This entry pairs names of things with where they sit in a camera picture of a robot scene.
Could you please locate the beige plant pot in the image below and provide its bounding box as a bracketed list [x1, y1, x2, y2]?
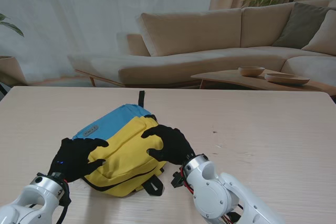
[0, 56, 27, 87]

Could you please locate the wide shallow wooden dish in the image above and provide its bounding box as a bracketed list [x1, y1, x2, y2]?
[264, 73, 311, 86]

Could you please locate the low wooden coffee table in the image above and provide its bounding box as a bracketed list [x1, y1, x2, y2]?
[191, 68, 336, 97]

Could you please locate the red black right arm cable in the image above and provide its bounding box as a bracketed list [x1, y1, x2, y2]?
[180, 166, 245, 224]

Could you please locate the beige sofa cushion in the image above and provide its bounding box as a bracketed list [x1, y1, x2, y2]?
[301, 10, 336, 57]

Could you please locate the grey sofa cushion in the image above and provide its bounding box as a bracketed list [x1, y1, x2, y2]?
[274, 2, 336, 50]

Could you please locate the small deep wooden bowl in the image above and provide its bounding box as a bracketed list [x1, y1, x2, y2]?
[238, 66, 266, 78]

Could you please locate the red black left arm cable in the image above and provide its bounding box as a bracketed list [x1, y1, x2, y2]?
[55, 178, 72, 224]

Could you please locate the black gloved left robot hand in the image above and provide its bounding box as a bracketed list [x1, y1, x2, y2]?
[49, 137, 110, 183]

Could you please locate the white sheer curtain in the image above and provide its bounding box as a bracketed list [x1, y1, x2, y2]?
[0, 0, 218, 86]

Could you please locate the beige corner sofa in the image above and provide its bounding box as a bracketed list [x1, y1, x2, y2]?
[67, 0, 336, 89]

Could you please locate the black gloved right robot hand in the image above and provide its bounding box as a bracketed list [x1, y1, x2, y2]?
[141, 124, 196, 166]

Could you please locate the blue and yellow school bag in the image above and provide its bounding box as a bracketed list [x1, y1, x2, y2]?
[64, 90, 169, 197]

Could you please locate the red black arm cable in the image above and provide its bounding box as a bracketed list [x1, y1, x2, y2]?
[55, 178, 72, 224]
[180, 166, 245, 224]

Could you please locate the green plant with long leaves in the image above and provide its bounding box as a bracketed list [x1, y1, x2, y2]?
[0, 0, 25, 38]

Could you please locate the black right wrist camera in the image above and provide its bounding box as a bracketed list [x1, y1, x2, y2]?
[170, 167, 187, 189]

